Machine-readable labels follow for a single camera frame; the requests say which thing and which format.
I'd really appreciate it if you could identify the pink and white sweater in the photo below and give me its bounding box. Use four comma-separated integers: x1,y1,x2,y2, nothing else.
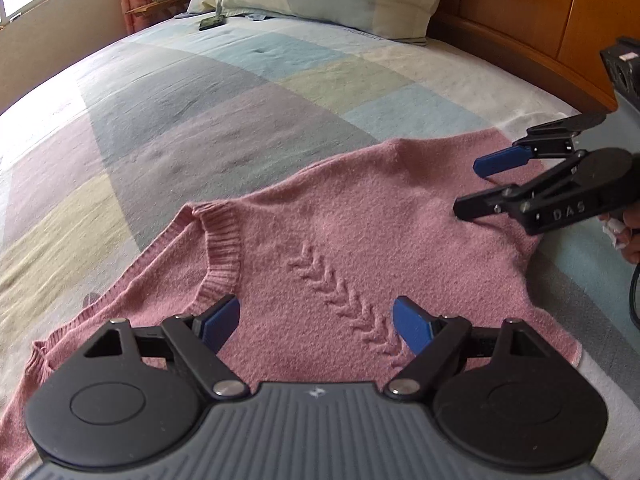
0,127,583,461

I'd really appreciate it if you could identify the person's right hand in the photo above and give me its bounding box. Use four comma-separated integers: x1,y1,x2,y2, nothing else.
602,207,640,265

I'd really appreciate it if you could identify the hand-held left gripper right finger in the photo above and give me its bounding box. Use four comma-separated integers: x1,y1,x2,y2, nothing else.
384,296,555,402

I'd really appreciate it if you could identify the bed with patchwork sheet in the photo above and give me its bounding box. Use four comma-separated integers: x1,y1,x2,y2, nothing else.
0,10,640,480

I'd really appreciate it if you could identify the wooden nightstand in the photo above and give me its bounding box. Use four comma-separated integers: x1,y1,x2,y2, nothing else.
125,0,188,18

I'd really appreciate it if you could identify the wooden headboard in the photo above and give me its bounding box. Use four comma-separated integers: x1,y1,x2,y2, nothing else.
427,0,640,113

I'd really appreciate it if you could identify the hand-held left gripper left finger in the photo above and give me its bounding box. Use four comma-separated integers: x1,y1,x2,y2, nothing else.
84,294,250,402

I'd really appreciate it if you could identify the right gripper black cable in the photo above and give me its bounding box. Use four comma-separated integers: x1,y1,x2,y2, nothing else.
627,260,640,326

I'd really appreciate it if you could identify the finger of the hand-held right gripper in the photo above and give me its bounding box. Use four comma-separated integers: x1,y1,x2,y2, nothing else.
472,112,608,179
453,150,588,221

